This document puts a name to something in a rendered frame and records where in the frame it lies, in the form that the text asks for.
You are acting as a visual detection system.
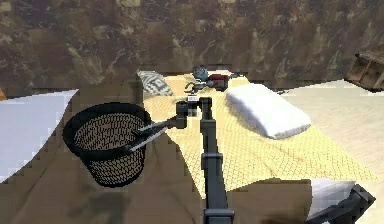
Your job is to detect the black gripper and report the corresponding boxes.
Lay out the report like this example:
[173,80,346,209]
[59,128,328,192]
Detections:
[122,100,201,154]

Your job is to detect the black mesh trash can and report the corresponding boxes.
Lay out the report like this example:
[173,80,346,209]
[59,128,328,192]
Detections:
[62,102,153,189]

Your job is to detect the bed with yellow brown cover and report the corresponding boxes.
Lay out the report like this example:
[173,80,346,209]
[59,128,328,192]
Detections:
[0,69,382,224]

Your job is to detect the white bed sheet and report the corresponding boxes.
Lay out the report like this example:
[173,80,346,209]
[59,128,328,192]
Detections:
[0,88,80,184]

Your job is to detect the grey patterned pillow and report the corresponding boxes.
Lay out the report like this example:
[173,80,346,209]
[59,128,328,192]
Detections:
[136,69,175,98]

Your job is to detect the grey and red stuffed toy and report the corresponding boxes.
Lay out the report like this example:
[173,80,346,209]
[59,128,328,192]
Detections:
[184,64,245,95]

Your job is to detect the white pillow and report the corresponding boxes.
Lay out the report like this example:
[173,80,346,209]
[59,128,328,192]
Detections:
[225,83,313,141]

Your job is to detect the black angular object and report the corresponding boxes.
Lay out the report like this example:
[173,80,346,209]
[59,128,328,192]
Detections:
[304,183,378,224]

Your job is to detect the brown wooden shelf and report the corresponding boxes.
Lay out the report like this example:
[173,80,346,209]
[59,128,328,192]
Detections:
[344,50,384,93]

